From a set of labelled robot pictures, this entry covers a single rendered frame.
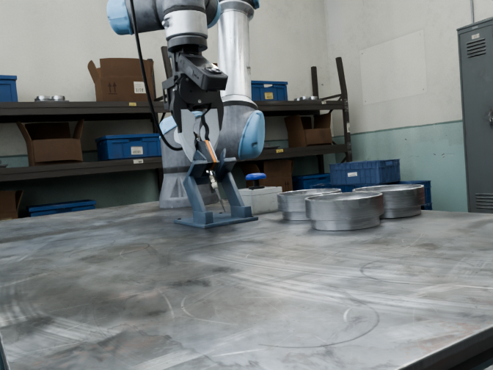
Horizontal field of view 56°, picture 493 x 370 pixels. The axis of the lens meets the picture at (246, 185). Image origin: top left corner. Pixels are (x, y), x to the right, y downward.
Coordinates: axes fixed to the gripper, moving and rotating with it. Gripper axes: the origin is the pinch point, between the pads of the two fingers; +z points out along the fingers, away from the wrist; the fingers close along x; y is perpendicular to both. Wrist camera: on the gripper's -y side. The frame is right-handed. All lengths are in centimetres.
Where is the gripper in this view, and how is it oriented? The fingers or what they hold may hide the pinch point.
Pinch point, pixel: (202, 153)
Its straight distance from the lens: 81.8
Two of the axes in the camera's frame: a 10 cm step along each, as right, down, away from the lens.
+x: -8.6, 1.0, -5.1
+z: 0.8, 10.0, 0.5
